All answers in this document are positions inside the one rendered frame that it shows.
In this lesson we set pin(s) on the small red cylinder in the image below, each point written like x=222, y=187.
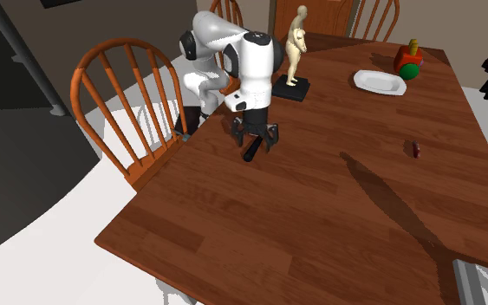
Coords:
x=416, y=150

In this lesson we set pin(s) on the brown wooden table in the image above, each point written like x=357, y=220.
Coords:
x=294, y=211

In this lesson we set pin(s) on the grey white furniture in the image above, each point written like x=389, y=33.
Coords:
x=465, y=283

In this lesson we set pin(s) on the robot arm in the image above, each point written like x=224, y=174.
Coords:
x=252, y=67

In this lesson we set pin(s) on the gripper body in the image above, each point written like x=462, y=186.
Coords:
x=255, y=120

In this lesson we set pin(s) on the beige human figure, black base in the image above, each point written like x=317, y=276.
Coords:
x=296, y=46

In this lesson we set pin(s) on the orange wooden chair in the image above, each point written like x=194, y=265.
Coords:
x=228, y=5
x=390, y=22
x=100, y=50

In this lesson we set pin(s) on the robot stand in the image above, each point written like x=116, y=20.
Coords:
x=190, y=120

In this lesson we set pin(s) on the white plate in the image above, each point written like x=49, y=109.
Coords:
x=378, y=82

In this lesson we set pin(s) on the red green yellow toy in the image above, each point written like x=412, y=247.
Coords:
x=405, y=59

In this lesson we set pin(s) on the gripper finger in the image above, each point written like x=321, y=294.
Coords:
x=272, y=136
x=238, y=131

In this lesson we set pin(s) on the dark grey refrigerator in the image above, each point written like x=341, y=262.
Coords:
x=15, y=160

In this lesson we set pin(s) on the brown wooden door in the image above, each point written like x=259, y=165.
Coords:
x=324, y=17

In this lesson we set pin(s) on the black cylinder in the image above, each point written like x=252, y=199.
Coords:
x=251, y=153

